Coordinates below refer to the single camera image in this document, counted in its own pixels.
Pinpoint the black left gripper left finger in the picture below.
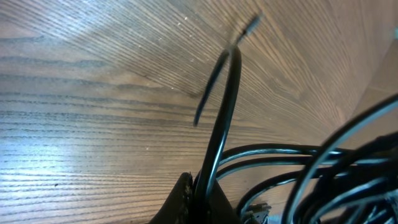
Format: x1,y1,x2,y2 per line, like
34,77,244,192
149,172,193,224

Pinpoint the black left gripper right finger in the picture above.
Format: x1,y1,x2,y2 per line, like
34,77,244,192
205,181,241,224

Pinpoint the black cable bundle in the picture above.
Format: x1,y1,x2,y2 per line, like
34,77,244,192
192,12,398,224

